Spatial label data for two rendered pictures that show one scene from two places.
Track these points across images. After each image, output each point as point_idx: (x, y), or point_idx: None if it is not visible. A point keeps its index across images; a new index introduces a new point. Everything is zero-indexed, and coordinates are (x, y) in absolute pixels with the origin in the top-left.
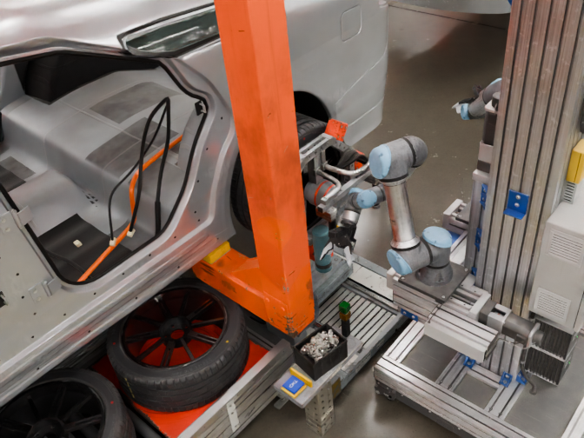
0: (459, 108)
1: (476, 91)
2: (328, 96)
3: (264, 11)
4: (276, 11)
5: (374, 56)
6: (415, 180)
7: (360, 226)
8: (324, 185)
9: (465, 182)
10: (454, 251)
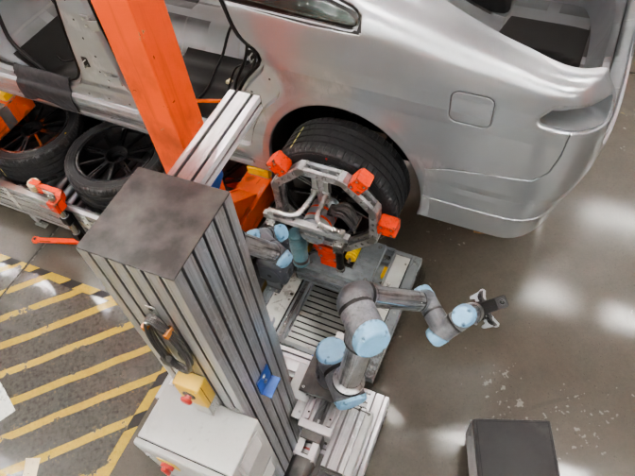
0: (475, 295)
1: (486, 300)
2: (413, 154)
3: (106, 6)
4: (121, 13)
5: (510, 170)
6: (575, 337)
7: (463, 297)
8: (317, 208)
9: (599, 398)
10: (288, 354)
